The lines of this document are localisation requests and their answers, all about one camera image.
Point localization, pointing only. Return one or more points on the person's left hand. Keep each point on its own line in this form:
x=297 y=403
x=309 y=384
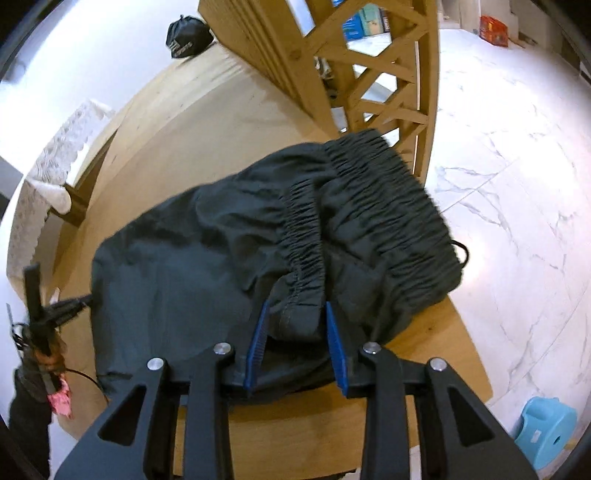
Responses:
x=48 y=350

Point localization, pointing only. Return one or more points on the dark grey pants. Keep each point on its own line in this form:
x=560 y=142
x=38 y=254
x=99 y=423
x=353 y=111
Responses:
x=207 y=240

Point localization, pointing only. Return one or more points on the white lace cloth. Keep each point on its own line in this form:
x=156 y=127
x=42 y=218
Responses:
x=51 y=157

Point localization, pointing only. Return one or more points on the teal box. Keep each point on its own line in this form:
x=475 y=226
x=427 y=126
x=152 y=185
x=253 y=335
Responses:
x=376 y=18

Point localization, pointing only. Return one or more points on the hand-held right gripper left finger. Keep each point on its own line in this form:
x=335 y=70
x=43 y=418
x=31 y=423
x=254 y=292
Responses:
x=258 y=337

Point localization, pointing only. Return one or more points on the red box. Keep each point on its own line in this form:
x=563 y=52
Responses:
x=494 y=30

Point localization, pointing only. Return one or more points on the person's left forearm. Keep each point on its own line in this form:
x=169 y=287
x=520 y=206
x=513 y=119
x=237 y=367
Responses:
x=27 y=415

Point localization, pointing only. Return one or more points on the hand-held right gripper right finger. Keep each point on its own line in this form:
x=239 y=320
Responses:
x=334 y=350

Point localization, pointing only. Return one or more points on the wooden slatted rack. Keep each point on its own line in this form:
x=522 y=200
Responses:
x=268 y=50

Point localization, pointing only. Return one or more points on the pink shirt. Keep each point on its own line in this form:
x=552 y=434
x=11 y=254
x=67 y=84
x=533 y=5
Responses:
x=60 y=402

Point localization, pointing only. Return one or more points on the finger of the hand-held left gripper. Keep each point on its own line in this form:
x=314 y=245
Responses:
x=74 y=305

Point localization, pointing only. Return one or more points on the blue packet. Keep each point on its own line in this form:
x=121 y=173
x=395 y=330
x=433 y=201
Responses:
x=353 y=28

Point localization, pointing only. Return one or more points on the wooden platform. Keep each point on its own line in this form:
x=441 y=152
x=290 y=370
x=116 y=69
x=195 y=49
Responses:
x=184 y=138

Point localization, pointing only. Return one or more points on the light blue plastic stool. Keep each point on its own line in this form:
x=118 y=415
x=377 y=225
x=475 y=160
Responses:
x=545 y=427

